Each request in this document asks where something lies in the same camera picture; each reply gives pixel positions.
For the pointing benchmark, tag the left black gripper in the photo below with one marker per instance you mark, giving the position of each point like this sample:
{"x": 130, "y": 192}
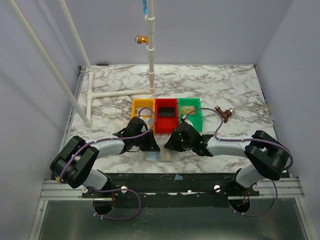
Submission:
{"x": 152, "y": 144}

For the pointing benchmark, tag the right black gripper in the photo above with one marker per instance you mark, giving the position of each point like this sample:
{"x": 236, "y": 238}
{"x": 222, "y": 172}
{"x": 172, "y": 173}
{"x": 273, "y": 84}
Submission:
{"x": 177, "y": 139}

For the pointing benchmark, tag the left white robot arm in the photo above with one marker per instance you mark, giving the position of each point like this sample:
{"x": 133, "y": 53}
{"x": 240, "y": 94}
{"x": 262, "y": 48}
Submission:
{"x": 74, "y": 163}

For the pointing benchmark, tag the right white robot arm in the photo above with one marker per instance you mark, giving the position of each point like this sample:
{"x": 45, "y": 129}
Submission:
{"x": 268, "y": 158}

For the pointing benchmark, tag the gold card in green bin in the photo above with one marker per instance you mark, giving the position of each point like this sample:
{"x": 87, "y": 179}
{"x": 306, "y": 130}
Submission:
{"x": 186, "y": 109}

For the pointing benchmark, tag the black card in red bin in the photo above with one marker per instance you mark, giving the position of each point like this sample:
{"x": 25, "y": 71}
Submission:
{"x": 166, "y": 112}

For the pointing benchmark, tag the green plastic bin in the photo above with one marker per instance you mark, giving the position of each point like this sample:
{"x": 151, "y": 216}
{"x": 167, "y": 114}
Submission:
{"x": 195, "y": 117}

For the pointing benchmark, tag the yellow plastic bin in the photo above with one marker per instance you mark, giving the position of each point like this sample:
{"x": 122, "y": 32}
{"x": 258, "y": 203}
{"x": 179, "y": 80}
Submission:
{"x": 146, "y": 108}

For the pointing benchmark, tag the red plastic bin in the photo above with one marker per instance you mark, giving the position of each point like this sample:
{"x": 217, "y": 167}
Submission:
{"x": 166, "y": 125}

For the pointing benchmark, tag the brown brass faucet valve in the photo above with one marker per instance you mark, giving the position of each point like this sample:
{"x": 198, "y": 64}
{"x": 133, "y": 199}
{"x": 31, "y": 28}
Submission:
{"x": 225, "y": 114}

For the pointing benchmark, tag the orange nozzle on pipe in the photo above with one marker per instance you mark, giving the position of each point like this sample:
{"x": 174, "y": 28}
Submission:
{"x": 139, "y": 39}

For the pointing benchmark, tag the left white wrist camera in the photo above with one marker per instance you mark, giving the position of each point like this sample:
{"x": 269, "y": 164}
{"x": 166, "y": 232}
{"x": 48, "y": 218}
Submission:
{"x": 148, "y": 120}

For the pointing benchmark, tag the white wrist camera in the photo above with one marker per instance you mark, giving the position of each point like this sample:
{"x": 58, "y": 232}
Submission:
{"x": 186, "y": 121}
{"x": 148, "y": 120}

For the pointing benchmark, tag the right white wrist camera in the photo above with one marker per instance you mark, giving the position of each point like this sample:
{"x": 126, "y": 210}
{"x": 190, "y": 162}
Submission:
{"x": 186, "y": 121}

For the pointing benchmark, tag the white PVC pipe frame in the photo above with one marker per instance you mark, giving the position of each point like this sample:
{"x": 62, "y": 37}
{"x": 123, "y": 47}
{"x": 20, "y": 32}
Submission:
{"x": 86, "y": 116}

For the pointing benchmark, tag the black mounting rail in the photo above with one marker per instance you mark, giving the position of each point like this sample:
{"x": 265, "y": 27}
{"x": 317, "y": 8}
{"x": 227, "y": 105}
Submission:
{"x": 168, "y": 190}

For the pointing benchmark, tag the aluminium extrusion frame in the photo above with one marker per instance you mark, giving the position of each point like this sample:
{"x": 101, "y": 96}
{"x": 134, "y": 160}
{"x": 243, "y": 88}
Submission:
{"x": 55, "y": 191}

